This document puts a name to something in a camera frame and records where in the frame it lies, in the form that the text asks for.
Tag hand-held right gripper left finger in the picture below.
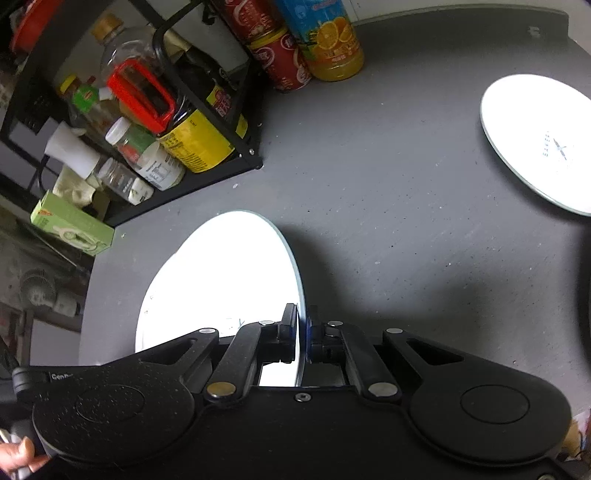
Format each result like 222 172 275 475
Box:
105 303 299 403

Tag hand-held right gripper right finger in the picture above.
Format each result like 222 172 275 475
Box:
305 305 468 401

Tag white plate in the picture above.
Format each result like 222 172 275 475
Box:
479 74 591 216
134 210 307 387

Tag person's left hand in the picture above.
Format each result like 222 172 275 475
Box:
0 438 51 472

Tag small white fan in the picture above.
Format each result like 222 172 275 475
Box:
18 270 83 318

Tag green cardboard box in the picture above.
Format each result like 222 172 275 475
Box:
30 189 116 257

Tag black metal rack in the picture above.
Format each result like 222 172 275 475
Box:
0 0 265 228

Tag white crumpled cloth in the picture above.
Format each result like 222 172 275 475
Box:
51 165 110 209

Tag white pill bottle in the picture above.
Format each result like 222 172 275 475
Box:
136 140 187 192

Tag small clear glass jar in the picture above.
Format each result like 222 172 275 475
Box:
94 156 156 206

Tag green jar white lid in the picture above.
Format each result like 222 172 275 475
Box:
105 116 158 163

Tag yellow cap green label bottle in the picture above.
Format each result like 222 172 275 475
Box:
57 74 118 141

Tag orange juice bottle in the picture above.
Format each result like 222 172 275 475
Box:
274 0 365 83

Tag red plastic basket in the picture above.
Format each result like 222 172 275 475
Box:
9 0 62 52

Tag large oil bottle red handle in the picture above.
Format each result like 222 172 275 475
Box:
99 13 251 175

